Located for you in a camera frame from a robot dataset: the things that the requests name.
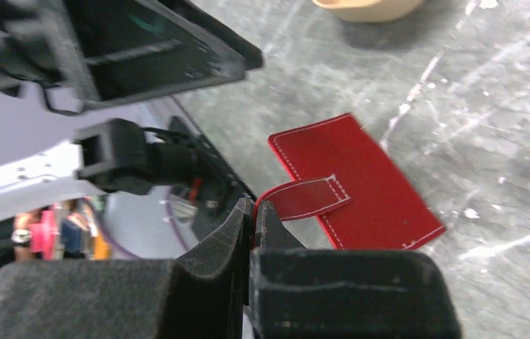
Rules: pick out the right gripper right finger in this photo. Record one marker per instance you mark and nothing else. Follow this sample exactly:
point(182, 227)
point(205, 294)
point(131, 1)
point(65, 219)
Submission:
point(322, 293)

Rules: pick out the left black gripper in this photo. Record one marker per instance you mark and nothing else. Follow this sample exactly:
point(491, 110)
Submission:
point(26, 55)

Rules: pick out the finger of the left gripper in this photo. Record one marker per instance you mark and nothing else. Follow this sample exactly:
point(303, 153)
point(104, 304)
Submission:
point(120, 52)

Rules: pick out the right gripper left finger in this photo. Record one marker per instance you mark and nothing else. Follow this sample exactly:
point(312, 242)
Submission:
point(201, 294)

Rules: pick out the red leather card holder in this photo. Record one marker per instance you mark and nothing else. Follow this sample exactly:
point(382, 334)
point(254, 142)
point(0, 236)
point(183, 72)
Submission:
point(340, 176)

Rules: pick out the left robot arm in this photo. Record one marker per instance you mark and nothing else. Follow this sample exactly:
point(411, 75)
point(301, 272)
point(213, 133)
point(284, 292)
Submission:
point(60, 60)

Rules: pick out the beige oval tray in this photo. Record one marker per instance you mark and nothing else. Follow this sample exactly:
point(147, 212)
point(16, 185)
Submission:
point(369, 11)

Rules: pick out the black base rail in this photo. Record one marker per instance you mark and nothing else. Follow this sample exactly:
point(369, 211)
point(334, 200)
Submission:
point(205, 203)

